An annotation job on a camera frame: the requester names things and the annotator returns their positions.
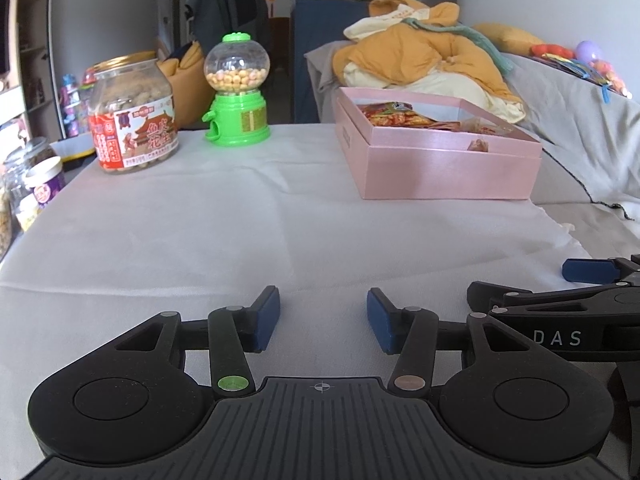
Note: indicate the colourful toy pile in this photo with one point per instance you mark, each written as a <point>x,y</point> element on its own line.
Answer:
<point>600,72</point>

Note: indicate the purple toy ball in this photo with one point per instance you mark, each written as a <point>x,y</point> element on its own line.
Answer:
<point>589,51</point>

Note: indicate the blue cabinet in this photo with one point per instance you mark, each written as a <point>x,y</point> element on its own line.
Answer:
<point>325,25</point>

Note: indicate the colourful toy bottles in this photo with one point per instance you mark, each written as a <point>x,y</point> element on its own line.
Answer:
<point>75,105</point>

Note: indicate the cup with purple label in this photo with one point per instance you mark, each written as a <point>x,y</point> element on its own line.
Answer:
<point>47,185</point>

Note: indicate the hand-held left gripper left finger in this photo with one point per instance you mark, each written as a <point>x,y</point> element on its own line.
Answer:
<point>265,317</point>

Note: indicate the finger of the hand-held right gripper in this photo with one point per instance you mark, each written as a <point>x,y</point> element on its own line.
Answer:
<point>482,295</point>
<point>587,271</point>

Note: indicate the peanut jar with gold lid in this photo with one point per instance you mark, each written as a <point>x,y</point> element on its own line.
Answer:
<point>132,125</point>

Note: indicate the orange toy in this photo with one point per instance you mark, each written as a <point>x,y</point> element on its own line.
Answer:
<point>550,51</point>

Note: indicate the teal cloth strip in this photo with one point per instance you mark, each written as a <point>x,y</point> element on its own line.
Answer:
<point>475,35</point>

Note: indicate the large glass nut jar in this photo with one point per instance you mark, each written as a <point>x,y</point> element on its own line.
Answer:
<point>5,225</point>

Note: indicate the orange and cream duvet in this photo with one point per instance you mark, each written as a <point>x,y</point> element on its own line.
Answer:
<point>415,55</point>

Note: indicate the green gumball machine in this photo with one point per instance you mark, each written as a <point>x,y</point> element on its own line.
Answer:
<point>237,115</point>

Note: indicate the black television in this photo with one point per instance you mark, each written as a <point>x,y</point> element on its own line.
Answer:
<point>4,20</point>

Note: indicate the large red spicy snack packet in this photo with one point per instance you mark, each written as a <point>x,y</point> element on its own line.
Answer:
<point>400,116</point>

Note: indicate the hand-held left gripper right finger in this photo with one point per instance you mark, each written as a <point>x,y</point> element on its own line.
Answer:
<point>382,320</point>

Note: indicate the dark hanging jacket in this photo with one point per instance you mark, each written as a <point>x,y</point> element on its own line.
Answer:
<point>225,10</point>

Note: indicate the wooden shelf unit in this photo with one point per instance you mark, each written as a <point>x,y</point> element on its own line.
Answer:
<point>35,35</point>

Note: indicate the small glass jar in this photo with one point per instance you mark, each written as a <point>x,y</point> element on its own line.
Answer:
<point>25,155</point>

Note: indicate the white tablecloth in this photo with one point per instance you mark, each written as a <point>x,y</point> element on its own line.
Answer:
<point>300,220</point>

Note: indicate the yellow pillow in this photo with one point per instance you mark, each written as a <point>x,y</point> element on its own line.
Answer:
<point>510,36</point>

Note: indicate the pink cardboard box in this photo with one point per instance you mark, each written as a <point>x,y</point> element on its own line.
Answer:
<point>440,175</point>

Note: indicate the white and yellow object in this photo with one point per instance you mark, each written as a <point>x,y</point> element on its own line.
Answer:
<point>75,152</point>

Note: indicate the clear packet with brown pastry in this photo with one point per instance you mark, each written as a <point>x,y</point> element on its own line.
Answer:
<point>487,125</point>

